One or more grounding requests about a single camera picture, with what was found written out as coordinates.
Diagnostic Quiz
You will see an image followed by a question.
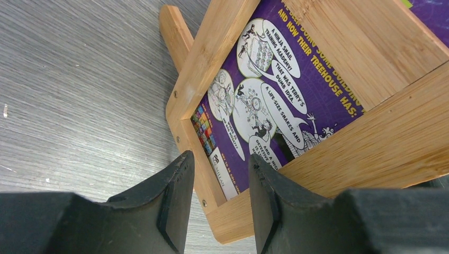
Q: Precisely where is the purple 52-Storey Treehouse book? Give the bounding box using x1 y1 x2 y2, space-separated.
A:
191 1 448 200

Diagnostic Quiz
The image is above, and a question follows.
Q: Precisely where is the wooden book rack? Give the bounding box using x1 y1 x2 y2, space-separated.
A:
158 0 449 245

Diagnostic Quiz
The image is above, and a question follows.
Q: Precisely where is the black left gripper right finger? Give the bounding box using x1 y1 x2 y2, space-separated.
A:
248 154 448 253

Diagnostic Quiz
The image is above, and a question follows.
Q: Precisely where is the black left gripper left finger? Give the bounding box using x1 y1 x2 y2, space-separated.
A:
1 151 195 253

